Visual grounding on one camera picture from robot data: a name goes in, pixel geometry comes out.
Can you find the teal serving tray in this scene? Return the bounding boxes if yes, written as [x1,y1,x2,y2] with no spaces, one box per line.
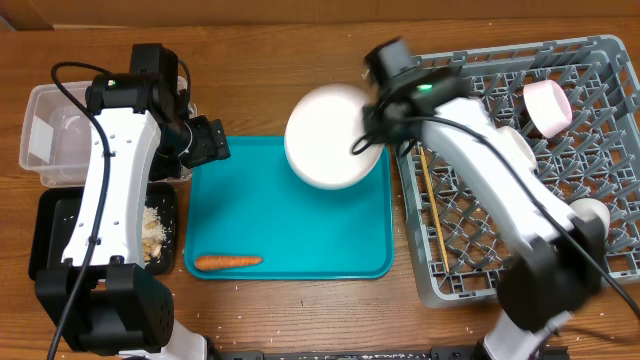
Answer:
[184,136,394,280]

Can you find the clear plastic bin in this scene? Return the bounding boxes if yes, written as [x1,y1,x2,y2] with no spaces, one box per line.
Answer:
[19,81,196,195]

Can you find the pink rimmed bowl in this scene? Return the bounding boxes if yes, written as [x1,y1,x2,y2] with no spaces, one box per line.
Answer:
[523,80,572,138]

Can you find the orange carrot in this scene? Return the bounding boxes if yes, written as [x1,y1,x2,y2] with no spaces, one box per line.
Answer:
[195,255,263,271]

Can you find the black tray bin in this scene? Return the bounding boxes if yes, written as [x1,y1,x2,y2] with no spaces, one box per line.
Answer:
[28,182,177,280]

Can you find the pile of peanut shells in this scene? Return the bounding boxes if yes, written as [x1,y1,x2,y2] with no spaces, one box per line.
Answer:
[142,238,163,263]

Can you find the pile of rice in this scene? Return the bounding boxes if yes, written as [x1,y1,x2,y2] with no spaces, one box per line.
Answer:
[142,207,166,247]

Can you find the grey dishwasher rack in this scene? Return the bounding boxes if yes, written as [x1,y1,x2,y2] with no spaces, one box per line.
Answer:
[397,35,639,308]

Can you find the white shallow bowl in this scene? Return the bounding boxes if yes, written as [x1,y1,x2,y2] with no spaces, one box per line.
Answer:
[496,126,537,172]

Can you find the small white cup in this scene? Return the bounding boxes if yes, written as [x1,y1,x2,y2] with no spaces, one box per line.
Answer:
[570,198,611,237]

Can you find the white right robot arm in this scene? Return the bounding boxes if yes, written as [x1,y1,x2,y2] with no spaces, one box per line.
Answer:
[352,38,608,359]

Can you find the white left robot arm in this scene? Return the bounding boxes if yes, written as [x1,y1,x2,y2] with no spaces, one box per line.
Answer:
[35,43,230,359]

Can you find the wooden chopstick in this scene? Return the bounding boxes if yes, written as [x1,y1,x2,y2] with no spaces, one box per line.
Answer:
[418,145,450,274]

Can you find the pink dinner plate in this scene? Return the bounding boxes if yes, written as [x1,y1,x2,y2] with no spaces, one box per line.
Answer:
[284,84,384,190]

